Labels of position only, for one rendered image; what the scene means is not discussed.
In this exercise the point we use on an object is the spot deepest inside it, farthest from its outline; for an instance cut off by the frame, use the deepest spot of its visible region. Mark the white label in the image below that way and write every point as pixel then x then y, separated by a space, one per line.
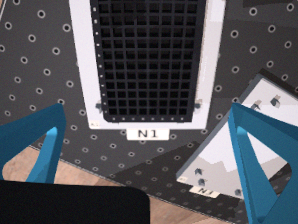
pixel 204 192
pixel 158 134

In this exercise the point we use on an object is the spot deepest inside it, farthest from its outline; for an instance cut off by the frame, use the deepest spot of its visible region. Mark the black well plate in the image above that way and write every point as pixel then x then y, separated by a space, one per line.
pixel 147 73

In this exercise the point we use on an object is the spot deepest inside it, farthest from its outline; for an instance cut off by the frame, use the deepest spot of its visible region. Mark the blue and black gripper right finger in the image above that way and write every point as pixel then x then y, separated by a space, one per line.
pixel 259 195

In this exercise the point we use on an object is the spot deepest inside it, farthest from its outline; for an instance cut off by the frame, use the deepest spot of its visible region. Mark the dark grey perforated base plate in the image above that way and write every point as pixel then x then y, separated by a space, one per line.
pixel 39 68

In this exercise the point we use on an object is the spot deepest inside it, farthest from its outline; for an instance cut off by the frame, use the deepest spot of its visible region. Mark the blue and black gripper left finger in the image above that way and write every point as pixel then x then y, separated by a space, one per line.
pixel 18 135

